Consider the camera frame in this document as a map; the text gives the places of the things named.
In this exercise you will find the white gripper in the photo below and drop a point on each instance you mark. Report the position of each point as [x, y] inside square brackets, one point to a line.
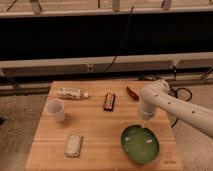
[146, 117]

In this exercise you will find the green ceramic bowl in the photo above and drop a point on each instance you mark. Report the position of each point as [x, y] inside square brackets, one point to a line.
[140, 144]

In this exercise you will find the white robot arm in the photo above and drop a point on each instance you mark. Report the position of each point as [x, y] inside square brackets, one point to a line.
[156, 95]

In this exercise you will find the dark rectangular bar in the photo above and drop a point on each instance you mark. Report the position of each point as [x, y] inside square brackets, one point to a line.
[109, 101]

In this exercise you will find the small white plastic bottle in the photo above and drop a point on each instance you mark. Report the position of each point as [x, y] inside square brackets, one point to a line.
[72, 93]

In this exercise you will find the translucent plastic cup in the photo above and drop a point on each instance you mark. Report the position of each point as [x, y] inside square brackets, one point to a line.
[55, 108]

